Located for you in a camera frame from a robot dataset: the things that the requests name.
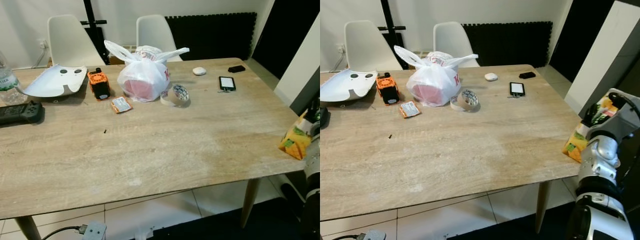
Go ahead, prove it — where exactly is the white knotted plastic bag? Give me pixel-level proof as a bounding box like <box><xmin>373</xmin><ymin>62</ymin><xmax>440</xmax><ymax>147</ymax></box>
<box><xmin>393</xmin><ymin>45</ymin><xmax>480</xmax><ymax>107</ymax></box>
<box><xmin>103</xmin><ymin>40</ymin><xmax>191</xmax><ymax>103</ymax></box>

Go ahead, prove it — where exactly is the white plastic shell cover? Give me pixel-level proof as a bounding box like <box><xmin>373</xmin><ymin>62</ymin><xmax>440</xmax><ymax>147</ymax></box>
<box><xmin>16</xmin><ymin>63</ymin><xmax>89</xmax><ymax>99</ymax></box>
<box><xmin>320</xmin><ymin>70</ymin><xmax>379</xmax><ymax>103</ymax></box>

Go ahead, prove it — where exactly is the orange black battery pack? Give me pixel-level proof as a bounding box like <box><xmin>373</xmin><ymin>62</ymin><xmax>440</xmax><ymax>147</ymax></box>
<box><xmin>375</xmin><ymin>73</ymin><xmax>401</xmax><ymax>107</ymax></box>
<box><xmin>87</xmin><ymin>67</ymin><xmax>112</xmax><ymax>102</ymax></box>

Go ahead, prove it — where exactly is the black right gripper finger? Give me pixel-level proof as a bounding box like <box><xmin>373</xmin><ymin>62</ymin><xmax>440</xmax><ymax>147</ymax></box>
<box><xmin>581</xmin><ymin>102</ymin><xmax>610</xmax><ymax>132</ymax></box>
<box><xmin>301</xmin><ymin>98</ymin><xmax>321</xmax><ymax>138</ymax></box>

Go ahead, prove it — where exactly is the black metal stand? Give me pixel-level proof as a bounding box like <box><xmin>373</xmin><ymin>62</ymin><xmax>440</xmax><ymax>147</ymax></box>
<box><xmin>80</xmin><ymin>0</ymin><xmax>109</xmax><ymax>51</ymax></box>
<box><xmin>376</xmin><ymin>0</ymin><xmax>407</xmax><ymax>71</ymax></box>

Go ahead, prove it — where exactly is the yellow green juice carton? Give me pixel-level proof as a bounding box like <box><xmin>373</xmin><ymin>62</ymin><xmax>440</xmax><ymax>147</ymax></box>
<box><xmin>278</xmin><ymin>112</ymin><xmax>314</xmax><ymax>161</ymax></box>
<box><xmin>562</xmin><ymin>95</ymin><xmax>621</xmax><ymax>164</ymax></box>

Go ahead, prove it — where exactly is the black foam wall panel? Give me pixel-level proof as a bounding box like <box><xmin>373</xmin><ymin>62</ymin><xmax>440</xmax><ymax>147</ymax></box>
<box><xmin>461</xmin><ymin>21</ymin><xmax>554</xmax><ymax>69</ymax></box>
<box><xmin>165</xmin><ymin>12</ymin><xmax>258</xmax><ymax>62</ymax></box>

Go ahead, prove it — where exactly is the white plastic chair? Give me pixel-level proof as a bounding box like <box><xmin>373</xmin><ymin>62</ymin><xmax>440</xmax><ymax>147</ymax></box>
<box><xmin>136</xmin><ymin>14</ymin><xmax>184</xmax><ymax>63</ymax></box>
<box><xmin>433</xmin><ymin>21</ymin><xmax>481</xmax><ymax>68</ymax></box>
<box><xmin>47</xmin><ymin>14</ymin><xmax>105</xmax><ymax>69</ymax></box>
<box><xmin>343</xmin><ymin>20</ymin><xmax>401</xmax><ymax>71</ymax></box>

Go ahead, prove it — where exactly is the orange sachet packet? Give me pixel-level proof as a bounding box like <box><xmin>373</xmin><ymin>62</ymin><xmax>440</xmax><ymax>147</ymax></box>
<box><xmin>110</xmin><ymin>96</ymin><xmax>134</xmax><ymax>115</ymax></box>
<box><xmin>398</xmin><ymin>101</ymin><xmax>422</xmax><ymax>119</ymax></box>

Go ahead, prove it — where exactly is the black handheld controller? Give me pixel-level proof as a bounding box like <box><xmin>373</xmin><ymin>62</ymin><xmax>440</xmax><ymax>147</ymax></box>
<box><xmin>0</xmin><ymin>100</ymin><xmax>45</xmax><ymax>126</ymax></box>

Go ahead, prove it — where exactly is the wooden table leg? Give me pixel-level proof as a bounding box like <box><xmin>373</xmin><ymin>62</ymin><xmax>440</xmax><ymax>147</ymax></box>
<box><xmin>534</xmin><ymin>180</ymin><xmax>554</xmax><ymax>234</ymax></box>
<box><xmin>14</xmin><ymin>215</ymin><xmax>44</xmax><ymax>240</ymax></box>
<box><xmin>239</xmin><ymin>177</ymin><xmax>262</xmax><ymax>229</ymax></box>

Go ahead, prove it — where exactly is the beige tape roll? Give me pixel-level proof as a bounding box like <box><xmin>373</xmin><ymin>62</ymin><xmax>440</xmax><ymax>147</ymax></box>
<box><xmin>159</xmin><ymin>84</ymin><xmax>191</xmax><ymax>108</ymax></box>
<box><xmin>449</xmin><ymin>89</ymin><xmax>480</xmax><ymax>112</ymax></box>

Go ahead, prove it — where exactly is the clear water bottle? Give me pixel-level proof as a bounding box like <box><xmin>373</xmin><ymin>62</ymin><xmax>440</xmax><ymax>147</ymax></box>
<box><xmin>0</xmin><ymin>50</ymin><xmax>25</xmax><ymax>107</ymax></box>

